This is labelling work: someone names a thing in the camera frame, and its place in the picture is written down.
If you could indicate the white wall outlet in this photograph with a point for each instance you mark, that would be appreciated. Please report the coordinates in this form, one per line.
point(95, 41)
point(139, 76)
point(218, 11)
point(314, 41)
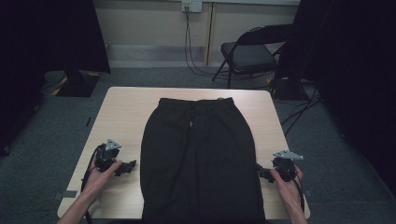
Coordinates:
point(192, 5)

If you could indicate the person's right hand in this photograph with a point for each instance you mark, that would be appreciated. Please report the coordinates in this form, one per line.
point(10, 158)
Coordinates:
point(289, 193)

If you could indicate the black pants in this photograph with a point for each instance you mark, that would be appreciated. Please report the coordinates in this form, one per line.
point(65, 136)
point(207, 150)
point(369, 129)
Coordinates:
point(199, 161)

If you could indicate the black stand base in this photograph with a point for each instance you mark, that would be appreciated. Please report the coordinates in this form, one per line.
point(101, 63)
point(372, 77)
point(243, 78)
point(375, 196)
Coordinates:
point(77, 85)
point(288, 90)

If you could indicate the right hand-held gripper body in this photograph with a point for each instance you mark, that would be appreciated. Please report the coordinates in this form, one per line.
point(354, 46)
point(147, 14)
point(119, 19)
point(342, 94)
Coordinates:
point(285, 168)

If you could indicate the black curtain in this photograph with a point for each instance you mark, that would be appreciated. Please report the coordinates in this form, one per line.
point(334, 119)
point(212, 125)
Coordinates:
point(46, 37)
point(358, 62)

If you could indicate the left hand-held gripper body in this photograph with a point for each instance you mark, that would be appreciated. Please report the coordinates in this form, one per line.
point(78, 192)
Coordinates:
point(107, 154)

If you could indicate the person's left hand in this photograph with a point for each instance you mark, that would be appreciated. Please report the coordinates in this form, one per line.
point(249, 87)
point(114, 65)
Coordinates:
point(96, 182)

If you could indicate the black folding chair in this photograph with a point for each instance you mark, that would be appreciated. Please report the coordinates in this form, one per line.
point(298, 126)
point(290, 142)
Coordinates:
point(249, 57)

